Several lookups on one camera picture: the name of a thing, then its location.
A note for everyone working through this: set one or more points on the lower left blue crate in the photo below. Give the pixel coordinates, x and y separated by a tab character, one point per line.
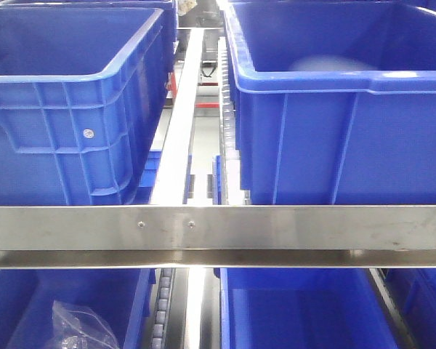
121	297

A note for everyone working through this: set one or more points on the steel divider rail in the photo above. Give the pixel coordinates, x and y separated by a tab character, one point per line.
171	186

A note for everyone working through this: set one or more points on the lower right blue crate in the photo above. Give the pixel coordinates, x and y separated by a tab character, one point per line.
301	308

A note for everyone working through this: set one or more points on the upper left blue crate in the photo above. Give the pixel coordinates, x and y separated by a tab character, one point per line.
81	95

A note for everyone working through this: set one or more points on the clear plastic bag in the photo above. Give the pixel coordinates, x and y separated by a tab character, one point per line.
76	326

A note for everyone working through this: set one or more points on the blue crate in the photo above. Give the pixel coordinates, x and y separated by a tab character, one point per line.
81	95
301	308
335	101
121	297

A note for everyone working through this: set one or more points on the upper stainless shelf rail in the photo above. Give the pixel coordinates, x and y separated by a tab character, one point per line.
217	236

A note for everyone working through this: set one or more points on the upper right blue crate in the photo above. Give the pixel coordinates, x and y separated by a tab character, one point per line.
335	101

